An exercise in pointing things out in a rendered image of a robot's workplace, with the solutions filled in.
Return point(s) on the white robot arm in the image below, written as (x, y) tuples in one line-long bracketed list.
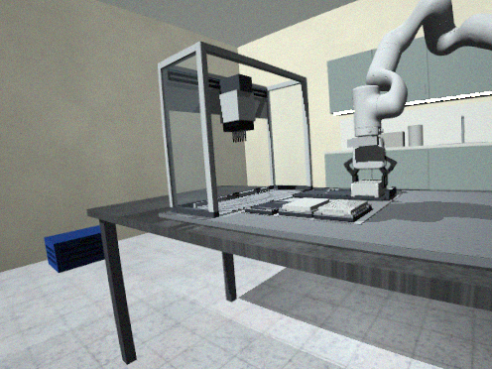
[(442, 38)]

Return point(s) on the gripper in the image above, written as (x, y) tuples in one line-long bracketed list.
[(370, 158)]

